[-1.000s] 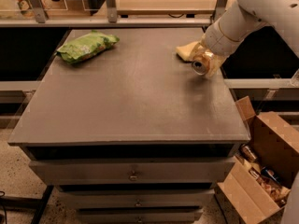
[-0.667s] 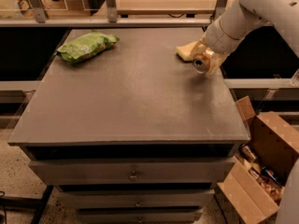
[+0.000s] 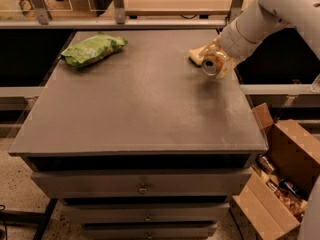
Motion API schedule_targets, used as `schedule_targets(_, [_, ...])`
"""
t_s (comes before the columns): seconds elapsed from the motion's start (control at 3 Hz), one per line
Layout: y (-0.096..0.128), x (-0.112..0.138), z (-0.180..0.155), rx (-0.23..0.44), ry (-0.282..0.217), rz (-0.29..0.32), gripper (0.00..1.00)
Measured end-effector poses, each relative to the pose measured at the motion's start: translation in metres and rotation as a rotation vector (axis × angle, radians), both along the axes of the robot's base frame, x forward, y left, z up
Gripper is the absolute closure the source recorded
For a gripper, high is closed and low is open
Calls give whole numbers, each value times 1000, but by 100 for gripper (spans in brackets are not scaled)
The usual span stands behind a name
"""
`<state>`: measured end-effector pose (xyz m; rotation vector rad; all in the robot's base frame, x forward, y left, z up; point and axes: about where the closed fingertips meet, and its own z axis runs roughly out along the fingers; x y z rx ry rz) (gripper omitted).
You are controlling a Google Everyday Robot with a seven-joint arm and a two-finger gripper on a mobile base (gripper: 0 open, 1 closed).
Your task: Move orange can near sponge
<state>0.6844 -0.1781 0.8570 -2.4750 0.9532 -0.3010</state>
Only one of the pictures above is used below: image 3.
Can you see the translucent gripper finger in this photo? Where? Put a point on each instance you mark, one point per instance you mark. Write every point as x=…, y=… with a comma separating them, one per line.
x=211, y=49
x=226, y=64

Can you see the snack packets in box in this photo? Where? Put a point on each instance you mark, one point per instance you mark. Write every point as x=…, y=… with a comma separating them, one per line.
x=296, y=206

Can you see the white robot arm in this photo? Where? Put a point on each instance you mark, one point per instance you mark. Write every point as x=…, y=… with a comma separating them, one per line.
x=264, y=17

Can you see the open cardboard box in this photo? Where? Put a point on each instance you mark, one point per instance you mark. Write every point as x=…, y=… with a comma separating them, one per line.
x=295, y=154

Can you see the yellow sponge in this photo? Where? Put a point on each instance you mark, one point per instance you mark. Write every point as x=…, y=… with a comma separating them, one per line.
x=195, y=55

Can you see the blue can in box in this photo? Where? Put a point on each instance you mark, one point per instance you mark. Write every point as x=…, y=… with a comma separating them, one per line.
x=289, y=186

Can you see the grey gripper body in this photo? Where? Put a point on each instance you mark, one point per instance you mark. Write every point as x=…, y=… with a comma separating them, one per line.
x=230, y=40

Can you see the can in cardboard box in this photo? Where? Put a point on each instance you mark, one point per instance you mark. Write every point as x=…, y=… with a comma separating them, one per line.
x=266, y=164

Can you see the crushed orange soda can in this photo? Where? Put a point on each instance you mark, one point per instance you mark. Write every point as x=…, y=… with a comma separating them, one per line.
x=212, y=64

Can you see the grey metal shelf rail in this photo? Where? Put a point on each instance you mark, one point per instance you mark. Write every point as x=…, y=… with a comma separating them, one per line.
x=120, y=14

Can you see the grey drawer cabinet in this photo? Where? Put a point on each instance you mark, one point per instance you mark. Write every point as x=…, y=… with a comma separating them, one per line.
x=146, y=114

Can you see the green chip bag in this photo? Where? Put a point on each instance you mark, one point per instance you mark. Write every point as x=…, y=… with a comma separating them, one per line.
x=92, y=50

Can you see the top drawer knob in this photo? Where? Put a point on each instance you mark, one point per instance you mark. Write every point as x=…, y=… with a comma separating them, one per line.
x=142, y=189

